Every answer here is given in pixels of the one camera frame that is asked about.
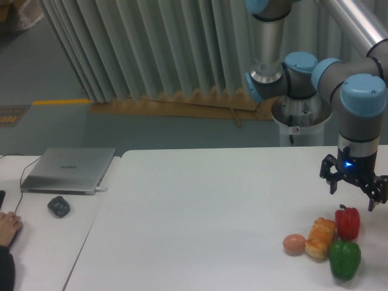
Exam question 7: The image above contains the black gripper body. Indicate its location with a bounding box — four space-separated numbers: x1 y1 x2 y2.
333 147 377 185

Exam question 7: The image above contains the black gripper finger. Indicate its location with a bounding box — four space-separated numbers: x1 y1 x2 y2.
360 175 387 212
319 154 344 194

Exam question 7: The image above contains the black sleeved forearm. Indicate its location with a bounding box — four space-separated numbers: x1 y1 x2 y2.
0 246 15 291

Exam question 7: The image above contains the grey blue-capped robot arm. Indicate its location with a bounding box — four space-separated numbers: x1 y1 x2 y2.
245 1 387 210

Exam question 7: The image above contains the red bell pepper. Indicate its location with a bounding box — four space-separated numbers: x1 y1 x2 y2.
335 204 361 241

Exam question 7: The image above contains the green bell pepper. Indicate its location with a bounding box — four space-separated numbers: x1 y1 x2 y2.
329 240 361 281

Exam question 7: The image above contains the person's hand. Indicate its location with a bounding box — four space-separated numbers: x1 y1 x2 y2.
0 212 23 247

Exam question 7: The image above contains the golden bread pastry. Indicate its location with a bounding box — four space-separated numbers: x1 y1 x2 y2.
305 217 336 260

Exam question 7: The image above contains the brown egg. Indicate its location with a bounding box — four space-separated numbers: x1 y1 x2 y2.
283 233 306 253

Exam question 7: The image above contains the brown cardboard sheet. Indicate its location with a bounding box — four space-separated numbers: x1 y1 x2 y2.
89 87 277 127

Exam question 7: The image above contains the grey-green pleated curtain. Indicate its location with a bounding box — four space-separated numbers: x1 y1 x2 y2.
38 0 289 102

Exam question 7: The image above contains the silver closed laptop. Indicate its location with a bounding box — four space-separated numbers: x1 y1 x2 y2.
21 147 116 195

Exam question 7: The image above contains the black computer mouse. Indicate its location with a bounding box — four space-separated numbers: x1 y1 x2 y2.
47 196 71 218

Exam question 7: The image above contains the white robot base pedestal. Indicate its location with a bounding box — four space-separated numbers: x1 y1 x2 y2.
271 94 332 147

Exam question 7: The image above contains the black laptop cable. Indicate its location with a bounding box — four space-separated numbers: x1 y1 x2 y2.
0 153 43 216

